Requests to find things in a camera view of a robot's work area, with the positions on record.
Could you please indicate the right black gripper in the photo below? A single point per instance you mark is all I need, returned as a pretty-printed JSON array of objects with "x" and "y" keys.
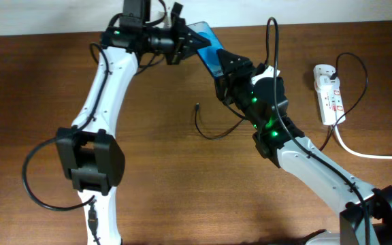
[{"x": 246, "y": 66}]

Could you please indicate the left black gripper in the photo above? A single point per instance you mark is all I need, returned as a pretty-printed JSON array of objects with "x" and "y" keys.
[{"x": 184, "y": 37}]

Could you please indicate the blue Galaxy smartphone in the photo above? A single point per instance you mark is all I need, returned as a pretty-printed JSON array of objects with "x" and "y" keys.
[{"x": 208, "y": 55}]

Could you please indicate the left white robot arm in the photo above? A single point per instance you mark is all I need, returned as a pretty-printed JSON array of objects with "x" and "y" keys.
[{"x": 90, "y": 156}]

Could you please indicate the white charger adapter plug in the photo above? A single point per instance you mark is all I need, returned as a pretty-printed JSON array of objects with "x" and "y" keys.
[{"x": 322, "y": 78}]

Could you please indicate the white power strip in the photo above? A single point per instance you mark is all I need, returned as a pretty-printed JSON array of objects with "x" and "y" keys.
[{"x": 331, "y": 106}]

